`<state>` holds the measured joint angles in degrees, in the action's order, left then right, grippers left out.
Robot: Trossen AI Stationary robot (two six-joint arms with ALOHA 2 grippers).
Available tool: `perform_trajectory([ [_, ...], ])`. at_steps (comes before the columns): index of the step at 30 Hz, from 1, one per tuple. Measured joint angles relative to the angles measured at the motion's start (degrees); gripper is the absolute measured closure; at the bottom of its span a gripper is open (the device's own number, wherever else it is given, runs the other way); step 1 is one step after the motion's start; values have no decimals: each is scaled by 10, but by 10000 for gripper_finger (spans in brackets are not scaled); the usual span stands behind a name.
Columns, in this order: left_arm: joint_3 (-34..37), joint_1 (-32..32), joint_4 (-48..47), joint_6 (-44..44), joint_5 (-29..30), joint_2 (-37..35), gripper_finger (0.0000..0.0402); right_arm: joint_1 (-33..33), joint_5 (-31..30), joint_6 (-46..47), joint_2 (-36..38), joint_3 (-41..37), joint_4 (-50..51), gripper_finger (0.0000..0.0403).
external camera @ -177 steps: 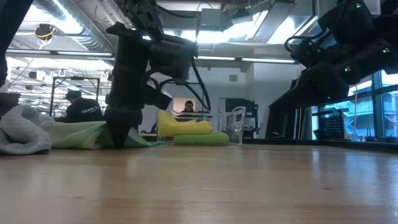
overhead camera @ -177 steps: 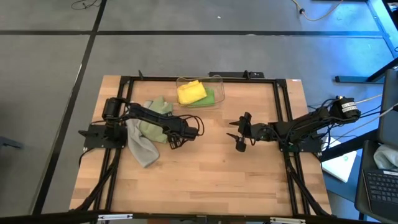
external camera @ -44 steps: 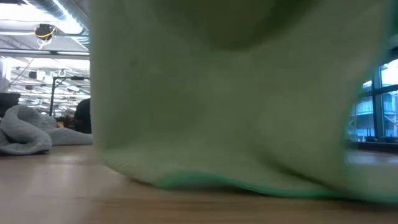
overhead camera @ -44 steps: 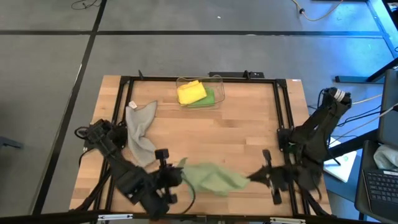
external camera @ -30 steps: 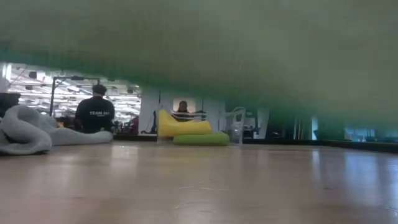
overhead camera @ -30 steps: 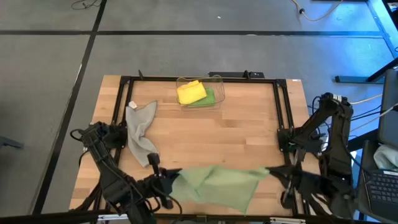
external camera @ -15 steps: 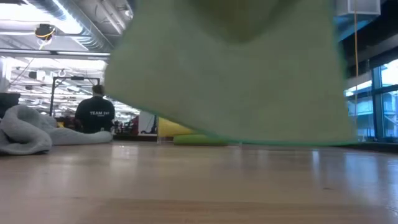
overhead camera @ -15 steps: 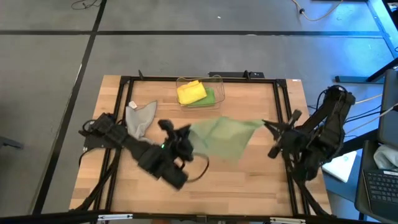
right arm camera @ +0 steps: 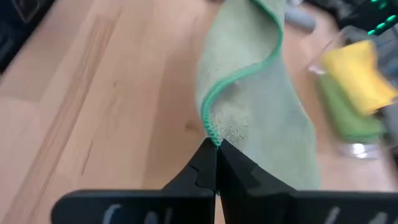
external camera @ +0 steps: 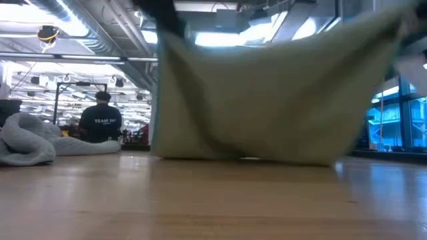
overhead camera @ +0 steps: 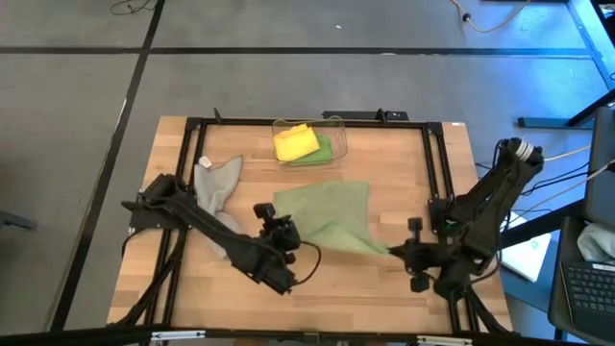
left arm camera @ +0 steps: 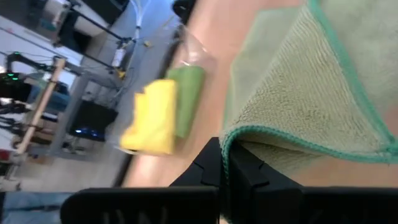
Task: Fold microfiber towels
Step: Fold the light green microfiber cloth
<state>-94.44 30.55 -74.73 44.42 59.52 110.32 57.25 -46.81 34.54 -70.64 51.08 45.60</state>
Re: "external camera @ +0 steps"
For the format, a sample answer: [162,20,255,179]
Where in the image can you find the grey microfiber towel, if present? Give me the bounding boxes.
[0,112,121,167]

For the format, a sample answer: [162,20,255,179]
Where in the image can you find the black aluminium table frame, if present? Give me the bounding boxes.
[352,149,427,164]

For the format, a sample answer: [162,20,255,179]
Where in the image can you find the long ceiling light bar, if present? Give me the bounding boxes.
[0,51,158,65]

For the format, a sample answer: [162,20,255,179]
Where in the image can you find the person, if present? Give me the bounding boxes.
[78,90,123,144]

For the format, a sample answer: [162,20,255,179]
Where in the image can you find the pale green microfiber towel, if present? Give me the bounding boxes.
[151,3,418,167]

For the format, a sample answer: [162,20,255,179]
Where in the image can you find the silver ventilation duct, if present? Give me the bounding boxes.
[26,0,157,89]

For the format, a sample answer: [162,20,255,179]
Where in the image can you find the black metal stand frame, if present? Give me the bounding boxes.
[53,81,108,126]

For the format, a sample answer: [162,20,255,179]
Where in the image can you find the black ceiling cord reel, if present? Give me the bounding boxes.
[37,25,61,44]

